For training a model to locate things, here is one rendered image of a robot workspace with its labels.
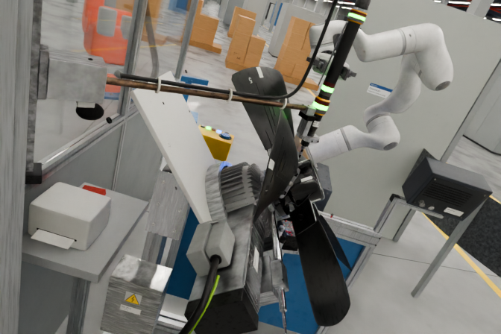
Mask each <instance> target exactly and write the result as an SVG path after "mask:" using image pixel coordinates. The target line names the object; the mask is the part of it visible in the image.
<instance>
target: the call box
mask: <svg viewBox="0 0 501 334"><path fill-rule="evenodd" d="M198 128H199V130H200V132H201V134H202V136H203V138H204V140H205V142H206V144H207V146H208V148H209V150H210V152H211V154H212V157H213V159H217V160H220V161H227V157H228V155H229V153H230V148H231V145H232V143H233V139H234V135H231V134H230V138H229V139H225V138H223V137H221V134H222V133H223V132H221V133H218V132H217V130H216V131H213V130H212V128H210V130H209V129H206V127H205V128H203V127H201V125H199V126H198Z"/></svg>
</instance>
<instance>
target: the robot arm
mask: <svg viewBox="0 0 501 334"><path fill-rule="evenodd" d="M345 23H346V21H342V20H335V21H330V23H329V25H328V27H327V31H326V33H325V35H324V38H323V40H322V43H321V46H320V48H319V50H318V53H317V55H316V58H315V61H314V63H313V65H312V70H313V71H314V72H317V73H319V74H321V75H322V74H323V73H324V70H325V68H326V66H327V63H328V61H329V58H330V56H331V54H332V52H333V49H334V45H333V35H335V34H340V33H341V32H342V29H343V27H344V25H345ZM324 24H325V22H323V23H320V24H317V25H313V26H312V27H311V28H310V29H309V41H310V48H311V52H310V55H309V57H307V59H306V61H308V62H310V60H311V58H312V55H313V53H314V50H315V47H316V45H317V43H318V40H319V38H320V35H321V32H322V30H323V28H324ZM353 47H354V49H355V51H356V54H357V57H358V58H359V60H360V61H362V62H365V63H367V62H371V61H375V60H382V59H386V58H390V57H397V56H400V55H403V58H402V61H401V67H400V78H399V81H398V83H397V85H396V86H395V88H394V89H393V91H392V92H391V94H390V95H389V96H388V97H387V98H386V99H384V100H383V101H381V102H379V103H376V104H373V105H371V106H369V107H367V108H366V109H365V111H364V113H363V120H364V123H365V125H366V127H367V129H368V132H369V133H363V132H361V131H360V130H358V129H357V128H356V127H354V126H352V125H348V126H345V127H342V128H339V129H338V130H334V131H332V132H330V133H327V134H324V135H323V136H319V138H320V139H319V142H318V143H309V146H308V147H306V148H305V149H306V153H307V155H308V157H309V159H311V160H312V161H313V163H314V164H315V167H316V170H318V166H317V163H319V162H322V161H324V160H328V159H329V158H332V157H335V156H338V155H339V154H343V153H346V152H348V151H351V150H353V149H356V148H362V147H365V148H372V149H376V150H379V151H388V150H391V149H392V148H395V147H396V146H397V145H398V144H399V142H400V133H399V131H398V129H397V127H396V125H395V123H394V121H393V120H392V118H391V116H390V113H403V112H405V111H406V110H408V109H409V108H410V107H411V106H412V105H413V103H414V102H415V101H416V100H417V98H418V96H419V95H420V91H421V82H422V83H423V84H424V85H425V86H426V87H427V88H428V89H430V90H433V91H440V90H443V89H446V88H447V87H448V86H449V85H450V84H451V83H452V81H453V74H454V71H453V63H452V60H451V58H450V55H449V53H448V50H447V47H446V45H445V41H444V35H443V32H442V30H441V28H440V27H439V26H437V25H435V24H432V23H423V24H418V25H412V26H408V27H404V28H398V29H394V30H391V31H385V32H382V33H378V34H372V35H367V34H365V33H364V32H363V31H362V30H361V29H359V30H358V32H357V35H356V38H355V40H354V41H353ZM356 74H357V73H355V72H353V71H352V70H350V69H349V65H348V64H347V63H344V66H343V68H342V70H341V73H340V75H339V77H338V80H340V81H342V80H344V81H345V80H347V78H349V77H351V76H352V77H356Z"/></svg>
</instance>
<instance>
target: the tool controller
mask: <svg viewBox="0 0 501 334"><path fill-rule="evenodd" d="M402 189H403V193H404V196H405V199H406V203H407V204H410V205H413V206H416V207H420V208H422V209H426V210H429V211H431V212H436V213H438V214H441V215H445V216H447V217H450V218H454V219H457V220H459V221H463V220H465V219H466V217H468V216H469V214H471V213H472V212H473V211H474V210H475V209H476V208H477V207H478V206H479V205H480V204H481V203H483V202H484V201H485V200H486V199H487V198H488V197H489V196H490V195H491V194H492V193H493V191H492V190H491V188H490V186H489V185H488V183H487V181H486V180H485V178H484V177H483V175H482V174H478V173H476V172H473V171H469V170H467V169H464V168H460V167H458V166H453V165H450V164H448V163H444V162H441V161H439V160H435V159H433V158H430V157H425V158H424V159H423V160H422V162H421V163H420V164H419V166H418V167H417V168H416V169H415V170H414V171H413V173H412V174H411V175H410V177H409V178H408V179H407V181H406V182H405V183H404V184H403V185H402Z"/></svg>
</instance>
